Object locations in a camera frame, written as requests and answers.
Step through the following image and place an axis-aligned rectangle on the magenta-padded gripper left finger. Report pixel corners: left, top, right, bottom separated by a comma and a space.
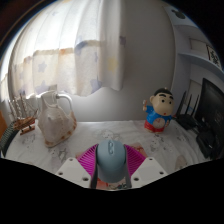
55, 143, 100, 190

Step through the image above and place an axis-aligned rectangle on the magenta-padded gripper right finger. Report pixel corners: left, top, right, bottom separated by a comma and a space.
124, 143, 168, 190

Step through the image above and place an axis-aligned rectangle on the light blue computer mouse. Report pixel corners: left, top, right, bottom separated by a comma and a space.
95, 139, 129, 184

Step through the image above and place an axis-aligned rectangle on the large white conch shell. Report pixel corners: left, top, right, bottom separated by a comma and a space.
35, 89, 78, 149

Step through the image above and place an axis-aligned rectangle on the white printed tablecloth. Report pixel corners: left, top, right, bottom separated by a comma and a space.
4, 119, 208, 192

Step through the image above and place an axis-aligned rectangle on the cartoon boy figurine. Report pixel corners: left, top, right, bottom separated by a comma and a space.
142, 87, 176, 134

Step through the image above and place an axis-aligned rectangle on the black router with antennas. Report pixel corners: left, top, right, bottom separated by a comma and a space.
174, 90, 201, 131

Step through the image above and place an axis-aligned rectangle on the wooden model sailing ship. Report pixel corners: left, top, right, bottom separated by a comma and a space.
8, 92, 40, 136

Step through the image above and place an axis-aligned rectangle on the black monitor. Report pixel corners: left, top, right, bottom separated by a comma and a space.
194, 77, 224, 161

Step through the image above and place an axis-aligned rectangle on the white star-print curtain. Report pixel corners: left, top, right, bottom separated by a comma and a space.
0, 0, 128, 105

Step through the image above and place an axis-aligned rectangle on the white wall shelf unit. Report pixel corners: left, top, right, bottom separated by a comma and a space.
163, 3, 224, 112

